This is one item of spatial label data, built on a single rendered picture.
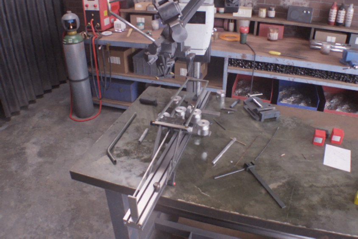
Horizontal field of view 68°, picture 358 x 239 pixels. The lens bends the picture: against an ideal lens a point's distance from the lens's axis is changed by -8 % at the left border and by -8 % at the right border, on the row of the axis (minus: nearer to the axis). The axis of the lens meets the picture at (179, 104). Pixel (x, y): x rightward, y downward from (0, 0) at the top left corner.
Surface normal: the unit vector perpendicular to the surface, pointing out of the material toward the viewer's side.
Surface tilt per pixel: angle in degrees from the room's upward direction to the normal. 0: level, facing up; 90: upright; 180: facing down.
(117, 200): 90
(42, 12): 90
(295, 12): 90
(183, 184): 0
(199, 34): 90
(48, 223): 0
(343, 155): 0
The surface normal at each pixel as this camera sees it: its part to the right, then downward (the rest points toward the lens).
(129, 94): -0.31, 0.46
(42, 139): 0.00, -0.88
